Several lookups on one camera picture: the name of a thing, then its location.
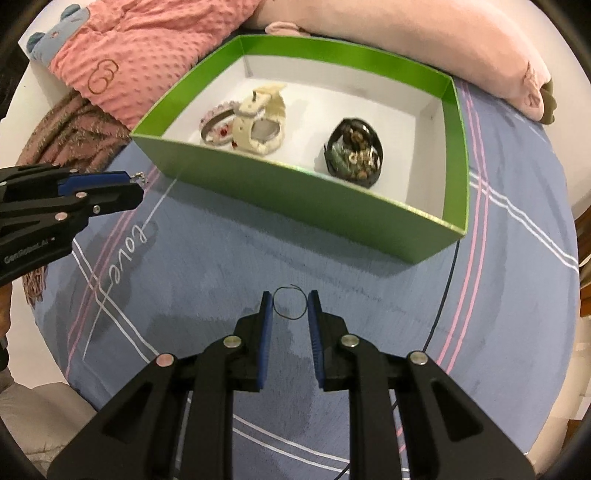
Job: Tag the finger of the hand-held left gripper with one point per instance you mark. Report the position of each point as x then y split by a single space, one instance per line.
92 181
115 198

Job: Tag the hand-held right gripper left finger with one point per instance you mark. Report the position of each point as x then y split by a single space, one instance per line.
265 341

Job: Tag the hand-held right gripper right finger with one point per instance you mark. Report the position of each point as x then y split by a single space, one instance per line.
315 341

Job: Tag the small silver earring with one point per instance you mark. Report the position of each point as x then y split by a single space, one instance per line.
138 177

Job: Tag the silver bangle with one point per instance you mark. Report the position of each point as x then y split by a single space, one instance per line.
207 137

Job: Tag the green cardboard box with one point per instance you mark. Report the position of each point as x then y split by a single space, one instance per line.
277 194

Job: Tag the person's left forearm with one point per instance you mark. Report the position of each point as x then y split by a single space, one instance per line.
3 314

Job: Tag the brown knitted throw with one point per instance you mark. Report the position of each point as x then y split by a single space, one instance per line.
69 129

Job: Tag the blue striped blanket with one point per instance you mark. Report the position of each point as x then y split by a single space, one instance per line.
207 258

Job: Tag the pink dotted plush blanket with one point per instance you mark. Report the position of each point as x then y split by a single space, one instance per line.
152 55

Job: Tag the cream wrist watch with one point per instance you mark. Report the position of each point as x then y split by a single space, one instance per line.
251 131

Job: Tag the white quilt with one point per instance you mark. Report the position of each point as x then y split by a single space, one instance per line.
32 415

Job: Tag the black wrist watch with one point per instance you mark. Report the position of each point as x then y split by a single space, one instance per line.
332 171

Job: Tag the pink plush pillow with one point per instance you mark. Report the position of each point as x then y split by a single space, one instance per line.
415 37

